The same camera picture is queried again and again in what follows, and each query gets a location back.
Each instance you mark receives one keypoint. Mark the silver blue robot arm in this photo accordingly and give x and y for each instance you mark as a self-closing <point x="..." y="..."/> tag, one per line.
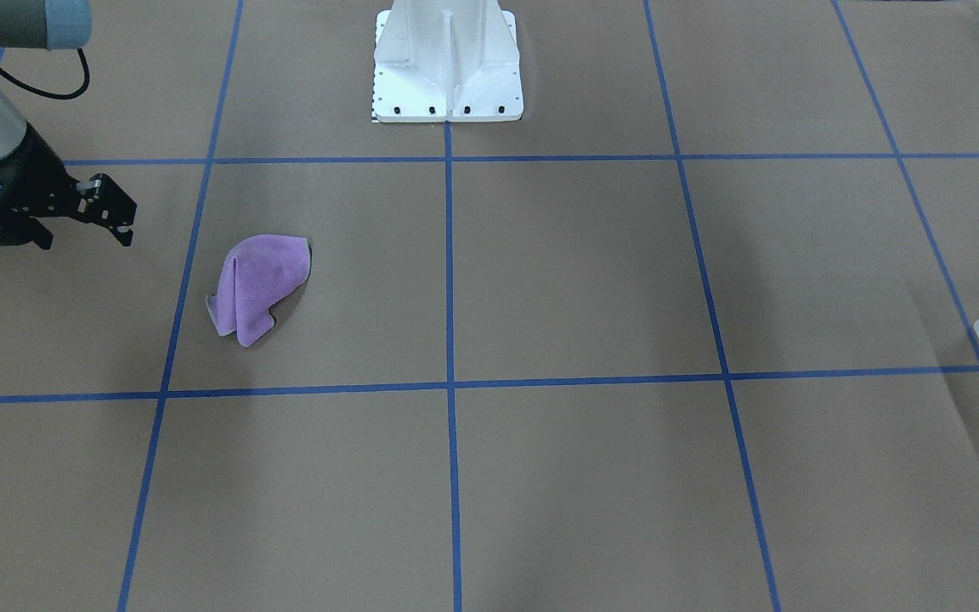
<point x="47" y="25"/>

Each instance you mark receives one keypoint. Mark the purple cloth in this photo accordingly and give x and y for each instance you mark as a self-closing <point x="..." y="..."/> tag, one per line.
<point x="257" y="273"/>

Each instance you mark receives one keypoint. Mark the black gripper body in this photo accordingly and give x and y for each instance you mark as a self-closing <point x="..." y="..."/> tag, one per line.
<point x="28" y="172"/>

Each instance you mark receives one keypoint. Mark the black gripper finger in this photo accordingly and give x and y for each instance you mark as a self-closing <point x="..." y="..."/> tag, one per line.
<point x="103" y="202"/>

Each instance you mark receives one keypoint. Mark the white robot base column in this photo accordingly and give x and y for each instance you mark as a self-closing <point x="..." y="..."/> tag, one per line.
<point x="446" y="61"/>

